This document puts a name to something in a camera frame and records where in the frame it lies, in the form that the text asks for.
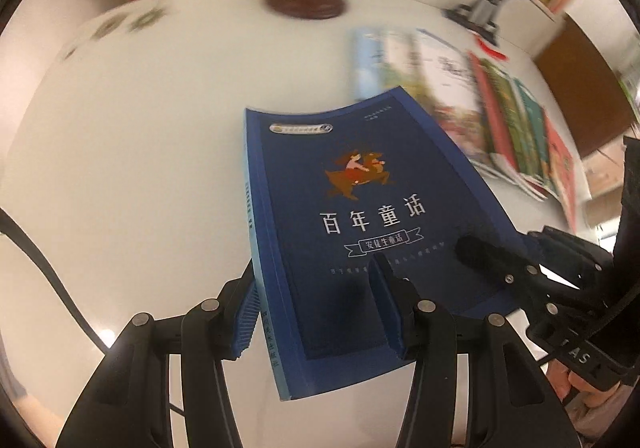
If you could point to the light blue cover book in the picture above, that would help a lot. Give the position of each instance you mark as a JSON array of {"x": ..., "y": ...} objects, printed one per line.
[{"x": 383, "y": 59}]

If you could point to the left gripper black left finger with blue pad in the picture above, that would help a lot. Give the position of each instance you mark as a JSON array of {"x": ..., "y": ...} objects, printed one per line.
[{"x": 126, "y": 401}]

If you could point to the brown wooden cabinet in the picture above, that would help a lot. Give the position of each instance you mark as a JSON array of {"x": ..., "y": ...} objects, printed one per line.
[{"x": 595, "y": 107}]

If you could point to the red cover book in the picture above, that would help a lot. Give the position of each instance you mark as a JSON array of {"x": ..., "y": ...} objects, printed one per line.
[{"x": 562, "y": 173}]

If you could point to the white rabbit slope book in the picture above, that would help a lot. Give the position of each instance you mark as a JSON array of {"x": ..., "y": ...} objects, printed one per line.
[{"x": 452, "y": 96}]

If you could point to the dark blue fairy tale book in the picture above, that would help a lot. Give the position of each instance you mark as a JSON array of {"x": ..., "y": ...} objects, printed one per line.
[{"x": 328, "y": 191}]

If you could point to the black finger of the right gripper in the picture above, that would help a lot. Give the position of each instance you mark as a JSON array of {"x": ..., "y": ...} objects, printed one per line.
[{"x": 519, "y": 279}]

